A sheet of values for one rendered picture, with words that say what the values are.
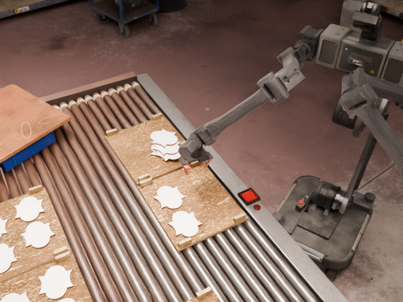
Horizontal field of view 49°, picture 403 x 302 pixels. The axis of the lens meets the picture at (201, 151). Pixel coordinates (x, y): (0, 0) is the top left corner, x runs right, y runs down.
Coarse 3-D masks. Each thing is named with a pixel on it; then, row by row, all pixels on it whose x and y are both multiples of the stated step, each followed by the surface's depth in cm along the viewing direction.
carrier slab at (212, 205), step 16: (176, 176) 212; (192, 176) 212; (208, 176) 213; (144, 192) 204; (192, 192) 205; (208, 192) 205; (224, 192) 205; (160, 208) 198; (192, 208) 198; (208, 208) 198; (224, 208) 198; (160, 224) 192; (208, 224) 191; (224, 224) 191; (176, 240) 185; (192, 240) 185
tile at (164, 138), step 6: (156, 132) 230; (162, 132) 230; (168, 132) 230; (174, 132) 230; (156, 138) 226; (162, 138) 226; (168, 138) 226; (174, 138) 227; (162, 144) 223; (168, 144) 223; (174, 144) 224
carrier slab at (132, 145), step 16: (128, 128) 239; (144, 128) 239; (160, 128) 239; (112, 144) 229; (128, 144) 229; (144, 144) 229; (128, 160) 220; (144, 160) 221; (160, 160) 221; (176, 160) 221; (160, 176) 214
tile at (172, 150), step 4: (156, 144) 225; (176, 144) 225; (156, 148) 222; (160, 148) 223; (168, 148) 223; (172, 148) 223; (176, 148) 223; (160, 152) 221; (164, 152) 220; (168, 152) 220; (172, 152) 220; (176, 152) 221
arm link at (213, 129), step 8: (272, 72) 162; (264, 80) 162; (264, 88) 165; (256, 96) 166; (264, 96) 164; (272, 96) 166; (240, 104) 171; (248, 104) 169; (256, 104) 167; (232, 112) 173; (240, 112) 172; (248, 112) 170; (216, 120) 179; (224, 120) 176; (232, 120) 175; (208, 128) 181; (216, 128) 180; (224, 128) 178; (200, 136) 185; (208, 136) 184; (216, 136) 182
